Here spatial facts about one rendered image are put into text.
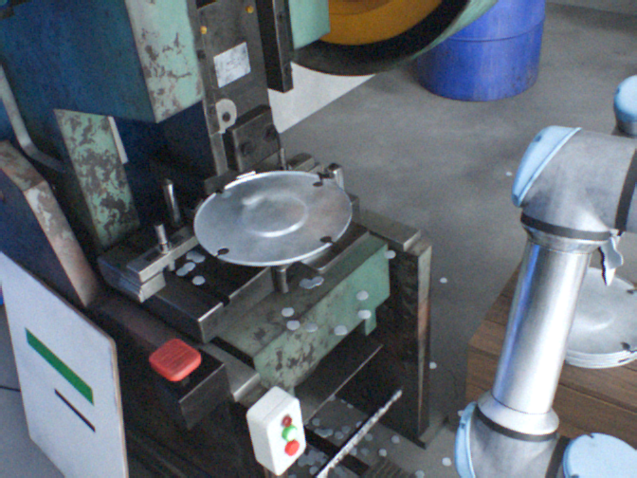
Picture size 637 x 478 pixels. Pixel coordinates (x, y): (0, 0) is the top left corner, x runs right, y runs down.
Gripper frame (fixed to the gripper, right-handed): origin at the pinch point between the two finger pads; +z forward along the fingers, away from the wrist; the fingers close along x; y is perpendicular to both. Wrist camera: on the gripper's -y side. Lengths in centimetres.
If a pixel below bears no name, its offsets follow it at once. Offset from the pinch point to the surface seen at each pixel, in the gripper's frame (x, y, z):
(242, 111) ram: -67, 9, -1
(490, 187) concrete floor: 14, -135, -31
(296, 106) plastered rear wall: -69, -192, -38
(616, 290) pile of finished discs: 23.6, -27.7, -3.1
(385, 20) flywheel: -51, -1, -29
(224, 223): -63, 1, 18
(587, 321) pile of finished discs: 16.7, -20.2, 6.6
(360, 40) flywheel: -54, -8, -25
